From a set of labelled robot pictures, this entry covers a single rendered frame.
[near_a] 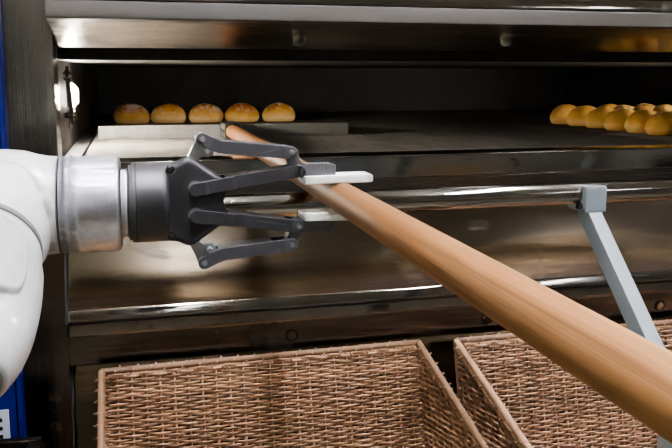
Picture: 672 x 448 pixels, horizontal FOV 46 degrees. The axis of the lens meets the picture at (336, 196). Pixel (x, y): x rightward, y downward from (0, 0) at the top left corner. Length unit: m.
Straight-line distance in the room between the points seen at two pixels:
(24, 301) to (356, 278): 0.84
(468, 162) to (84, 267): 0.67
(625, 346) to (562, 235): 1.20
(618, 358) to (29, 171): 0.54
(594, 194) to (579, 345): 0.74
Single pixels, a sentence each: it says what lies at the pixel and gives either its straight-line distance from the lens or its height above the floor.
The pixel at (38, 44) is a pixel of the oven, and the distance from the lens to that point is 1.31.
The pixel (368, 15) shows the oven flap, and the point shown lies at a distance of 1.21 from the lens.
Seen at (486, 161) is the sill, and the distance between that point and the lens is 1.44.
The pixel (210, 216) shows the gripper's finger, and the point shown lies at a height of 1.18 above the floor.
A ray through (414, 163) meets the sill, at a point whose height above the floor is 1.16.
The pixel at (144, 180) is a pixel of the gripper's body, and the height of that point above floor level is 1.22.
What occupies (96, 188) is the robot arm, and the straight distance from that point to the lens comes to 0.73.
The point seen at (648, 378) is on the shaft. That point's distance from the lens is 0.33.
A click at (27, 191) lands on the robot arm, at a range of 0.72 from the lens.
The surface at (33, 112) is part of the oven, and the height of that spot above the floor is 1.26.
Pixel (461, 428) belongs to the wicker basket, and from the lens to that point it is 1.30.
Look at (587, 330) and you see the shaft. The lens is 0.37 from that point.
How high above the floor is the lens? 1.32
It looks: 9 degrees down
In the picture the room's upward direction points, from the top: straight up
